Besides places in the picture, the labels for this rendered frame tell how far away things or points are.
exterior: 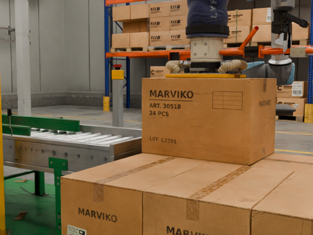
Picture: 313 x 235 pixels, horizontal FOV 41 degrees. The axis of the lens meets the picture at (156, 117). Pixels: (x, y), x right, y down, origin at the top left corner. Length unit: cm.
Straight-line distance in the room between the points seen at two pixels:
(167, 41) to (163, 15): 65
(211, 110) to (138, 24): 976
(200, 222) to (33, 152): 134
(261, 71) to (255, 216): 167
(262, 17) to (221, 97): 770
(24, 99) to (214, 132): 375
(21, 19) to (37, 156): 320
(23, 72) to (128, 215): 404
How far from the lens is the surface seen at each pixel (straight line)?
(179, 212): 146
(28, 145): 254
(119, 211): 159
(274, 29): 209
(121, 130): 288
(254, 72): 288
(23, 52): 544
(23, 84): 544
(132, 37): 1115
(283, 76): 288
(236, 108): 195
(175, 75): 212
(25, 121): 338
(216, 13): 214
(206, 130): 202
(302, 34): 937
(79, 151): 227
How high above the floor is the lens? 95
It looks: 6 degrees down
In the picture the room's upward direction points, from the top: straight up
